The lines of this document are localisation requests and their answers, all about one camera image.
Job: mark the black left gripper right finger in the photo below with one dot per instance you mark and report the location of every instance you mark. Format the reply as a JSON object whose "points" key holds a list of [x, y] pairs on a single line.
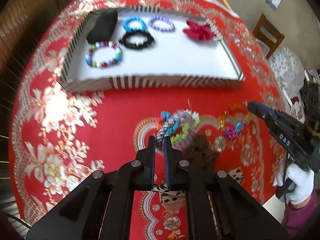
{"points": [[218, 207]]}

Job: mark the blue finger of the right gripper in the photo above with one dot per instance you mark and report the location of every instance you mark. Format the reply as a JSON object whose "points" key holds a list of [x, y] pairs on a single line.
{"points": [[262, 111]]}

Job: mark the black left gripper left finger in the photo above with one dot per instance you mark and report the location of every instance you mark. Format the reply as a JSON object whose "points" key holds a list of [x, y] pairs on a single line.
{"points": [[100, 207]]}

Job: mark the red satin bow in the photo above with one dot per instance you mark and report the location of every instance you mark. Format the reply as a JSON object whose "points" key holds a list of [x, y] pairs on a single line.
{"points": [[198, 32]]}

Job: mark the black scrunchie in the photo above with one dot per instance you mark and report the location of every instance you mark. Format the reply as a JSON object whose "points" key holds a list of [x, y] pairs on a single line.
{"points": [[137, 40]]}

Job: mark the black fabric bow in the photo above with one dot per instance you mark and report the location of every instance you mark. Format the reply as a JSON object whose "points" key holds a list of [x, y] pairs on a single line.
{"points": [[104, 27]]}

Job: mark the white gloved hand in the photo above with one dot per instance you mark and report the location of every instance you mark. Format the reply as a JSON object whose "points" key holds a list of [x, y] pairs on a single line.
{"points": [[303, 180]]}

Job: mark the white floral cushion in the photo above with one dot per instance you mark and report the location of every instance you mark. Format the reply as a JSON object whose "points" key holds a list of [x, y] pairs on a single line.
{"points": [[288, 70]]}

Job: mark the leopard print hair bow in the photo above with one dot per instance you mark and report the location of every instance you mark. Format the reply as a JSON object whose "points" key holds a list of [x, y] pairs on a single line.
{"points": [[172, 201]]}

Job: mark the brown scrunchie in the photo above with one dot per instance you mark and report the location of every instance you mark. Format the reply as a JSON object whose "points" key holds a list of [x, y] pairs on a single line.
{"points": [[200, 152]]}

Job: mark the red floral tablecloth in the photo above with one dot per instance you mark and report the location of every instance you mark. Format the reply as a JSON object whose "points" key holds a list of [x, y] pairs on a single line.
{"points": [[58, 139]]}

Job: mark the wooden chair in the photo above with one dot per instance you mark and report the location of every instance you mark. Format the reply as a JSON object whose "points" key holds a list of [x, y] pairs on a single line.
{"points": [[267, 35]]}

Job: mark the striped white tray box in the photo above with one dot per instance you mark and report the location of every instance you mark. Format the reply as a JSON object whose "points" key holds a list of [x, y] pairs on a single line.
{"points": [[173, 60]]}

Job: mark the brown wooden door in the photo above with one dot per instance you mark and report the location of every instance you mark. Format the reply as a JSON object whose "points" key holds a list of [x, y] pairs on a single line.
{"points": [[23, 22]]}

